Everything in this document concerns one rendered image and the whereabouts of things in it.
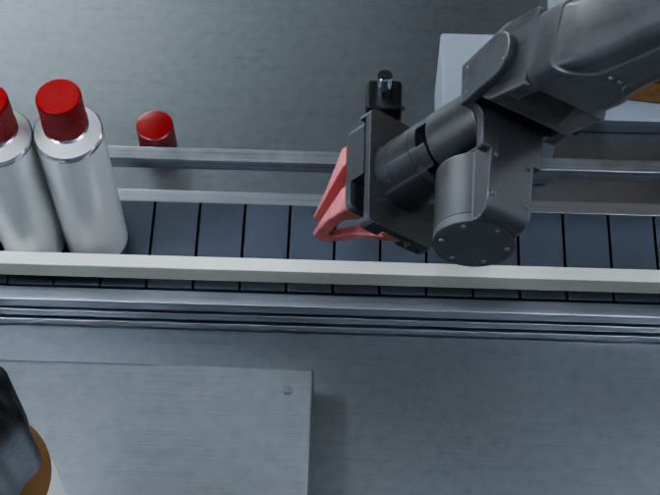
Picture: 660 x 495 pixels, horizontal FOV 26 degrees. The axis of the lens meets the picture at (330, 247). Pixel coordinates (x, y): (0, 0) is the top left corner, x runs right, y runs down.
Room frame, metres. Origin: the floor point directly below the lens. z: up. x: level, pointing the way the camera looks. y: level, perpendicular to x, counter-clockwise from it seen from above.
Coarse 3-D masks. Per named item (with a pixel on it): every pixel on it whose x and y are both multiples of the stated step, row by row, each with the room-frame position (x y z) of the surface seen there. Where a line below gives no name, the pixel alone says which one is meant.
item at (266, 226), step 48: (144, 240) 0.61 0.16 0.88; (192, 240) 0.61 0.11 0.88; (240, 240) 0.61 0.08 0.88; (288, 240) 0.61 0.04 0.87; (528, 240) 0.61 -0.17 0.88; (576, 240) 0.61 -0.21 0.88; (624, 240) 0.61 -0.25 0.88; (144, 288) 0.56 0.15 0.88; (192, 288) 0.56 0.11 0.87; (240, 288) 0.56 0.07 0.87; (288, 288) 0.56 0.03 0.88; (336, 288) 0.56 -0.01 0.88; (384, 288) 0.56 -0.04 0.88; (432, 288) 0.56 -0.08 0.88
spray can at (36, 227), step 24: (0, 96) 0.60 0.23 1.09; (0, 120) 0.59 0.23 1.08; (24, 120) 0.61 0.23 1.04; (0, 144) 0.59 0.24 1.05; (24, 144) 0.59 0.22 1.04; (0, 168) 0.58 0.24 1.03; (24, 168) 0.58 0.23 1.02; (0, 192) 0.58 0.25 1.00; (24, 192) 0.58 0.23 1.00; (48, 192) 0.60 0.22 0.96; (0, 216) 0.58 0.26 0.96; (24, 216) 0.58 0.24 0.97; (48, 216) 0.59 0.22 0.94; (0, 240) 0.59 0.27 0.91; (24, 240) 0.58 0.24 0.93; (48, 240) 0.58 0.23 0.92
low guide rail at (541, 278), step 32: (0, 256) 0.57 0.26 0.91; (32, 256) 0.57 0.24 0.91; (64, 256) 0.57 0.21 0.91; (96, 256) 0.57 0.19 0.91; (128, 256) 0.57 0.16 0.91; (160, 256) 0.57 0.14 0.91; (192, 256) 0.57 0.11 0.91; (480, 288) 0.55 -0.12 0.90; (512, 288) 0.55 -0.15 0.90; (544, 288) 0.55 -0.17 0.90; (576, 288) 0.55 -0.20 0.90; (608, 288) 0.55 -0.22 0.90; (640, 288) 0.55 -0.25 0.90
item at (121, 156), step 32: (128, 160) 0.63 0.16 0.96; (160, 160) 0.63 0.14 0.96; (192, 160) 0.63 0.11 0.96; (224, 160) 0.63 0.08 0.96; (256, 160) 0.63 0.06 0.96; (288, 160) 0.63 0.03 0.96; (320, 160) 0.63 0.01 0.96; (544, 160) 0.63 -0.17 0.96; (576, 160) 0.63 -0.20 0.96; (608, 160) 0.63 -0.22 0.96; (640, 160) 0.63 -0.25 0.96
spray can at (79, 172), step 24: (48, 96) 0.60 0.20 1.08; (72, 96) 0.60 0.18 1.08; (48, 120) 0.59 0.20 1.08; (72, 120) 0.59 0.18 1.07; (96, 120) 0.61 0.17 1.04; (48, 144) 0.59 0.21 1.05; (72, 144) 0.59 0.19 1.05; (96, 144) 0.59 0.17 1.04; (48, 168) 0.58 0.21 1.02; (72, 168) 0.58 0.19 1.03; (96, 168) 0.59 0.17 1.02; (72, 192) 0.58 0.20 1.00; (96, 192) 0.58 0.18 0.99; (72, 216) 0.58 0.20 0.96; (96, 216) 0.58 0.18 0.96; (120, 216) 0.60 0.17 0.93; (72, 240) 0.58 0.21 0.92; (96, 240) 0.58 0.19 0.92; (120, 240) 0.59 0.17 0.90
